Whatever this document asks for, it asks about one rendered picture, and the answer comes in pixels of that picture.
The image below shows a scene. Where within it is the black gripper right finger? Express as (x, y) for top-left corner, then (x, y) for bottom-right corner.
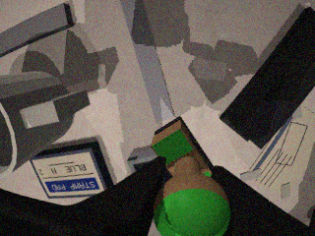
(210, 165), (315, 236)

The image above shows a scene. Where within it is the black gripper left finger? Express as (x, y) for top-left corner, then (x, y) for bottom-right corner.
(0, 156), (166, 236)

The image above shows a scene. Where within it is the grey mug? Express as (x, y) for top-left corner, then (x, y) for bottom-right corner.
(0, 71), (91, 178)

